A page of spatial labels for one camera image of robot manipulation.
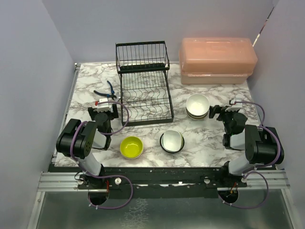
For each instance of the black rimmed bowl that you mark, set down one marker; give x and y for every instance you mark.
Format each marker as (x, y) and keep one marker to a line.
(161, 143)

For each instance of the black wire dish rack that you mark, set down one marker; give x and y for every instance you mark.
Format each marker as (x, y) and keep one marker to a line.
(143, 68)

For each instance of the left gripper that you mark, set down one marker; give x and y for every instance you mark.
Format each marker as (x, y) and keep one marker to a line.
(113, 114)

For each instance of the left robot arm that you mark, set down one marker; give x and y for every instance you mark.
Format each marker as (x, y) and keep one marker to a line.
(77, 139)

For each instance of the aluminium frame rail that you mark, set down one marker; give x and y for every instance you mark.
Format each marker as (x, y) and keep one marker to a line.
(59, 182)

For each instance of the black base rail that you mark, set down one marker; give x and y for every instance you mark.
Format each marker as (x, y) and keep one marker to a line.
(149, 182)

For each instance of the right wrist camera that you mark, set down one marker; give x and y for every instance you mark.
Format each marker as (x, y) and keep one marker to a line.
(234, 105)

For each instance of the yellow-green bowl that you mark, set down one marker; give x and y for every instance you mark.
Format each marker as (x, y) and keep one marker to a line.
(131, 147)

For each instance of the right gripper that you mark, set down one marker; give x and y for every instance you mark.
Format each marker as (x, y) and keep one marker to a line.
(217, 109)

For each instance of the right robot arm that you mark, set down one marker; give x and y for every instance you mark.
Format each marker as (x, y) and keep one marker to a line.
(261, 144)

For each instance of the pink plastic storage box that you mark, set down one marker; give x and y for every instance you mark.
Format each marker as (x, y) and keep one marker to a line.
(218, 60)

